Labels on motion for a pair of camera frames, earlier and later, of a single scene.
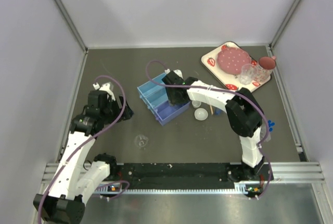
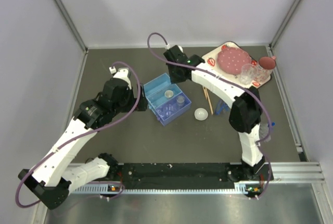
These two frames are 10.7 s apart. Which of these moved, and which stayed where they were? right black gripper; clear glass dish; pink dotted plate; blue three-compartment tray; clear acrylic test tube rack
Moved: right black gripper; clear glass dish
Stayed: pink dotted plate; clear acrylic test tube rack; blue three-compartment tray
